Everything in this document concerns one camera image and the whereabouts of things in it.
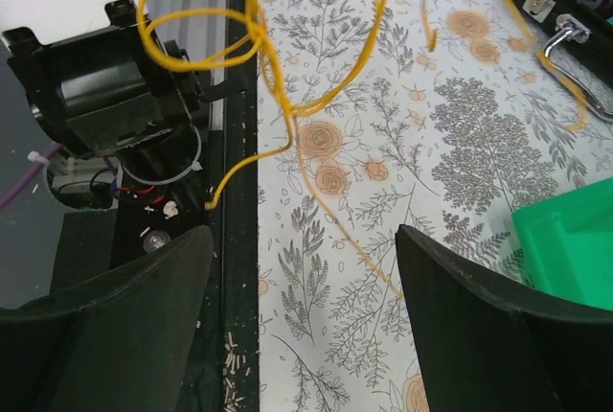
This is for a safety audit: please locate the floral table mat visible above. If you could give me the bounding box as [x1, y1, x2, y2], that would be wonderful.
[258, 0, 612, 411]

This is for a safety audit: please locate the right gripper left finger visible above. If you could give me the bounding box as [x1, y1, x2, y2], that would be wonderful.
[1, 226, 214, 411]

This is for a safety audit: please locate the left green bin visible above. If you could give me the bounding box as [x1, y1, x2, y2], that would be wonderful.
[512, 178, 613, 310]

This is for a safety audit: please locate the aluminium frame rail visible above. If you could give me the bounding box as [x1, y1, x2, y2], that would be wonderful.
[114, 0, 231, 133]

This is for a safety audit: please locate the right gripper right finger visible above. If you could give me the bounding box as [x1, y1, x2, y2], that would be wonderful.
[396, 225, 612, 411]

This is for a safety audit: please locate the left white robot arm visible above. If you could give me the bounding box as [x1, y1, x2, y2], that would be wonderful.
[1, 0, 247, 210]

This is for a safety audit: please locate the yellow wire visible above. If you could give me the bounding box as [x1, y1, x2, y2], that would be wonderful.
[138, 0, 590, 301]

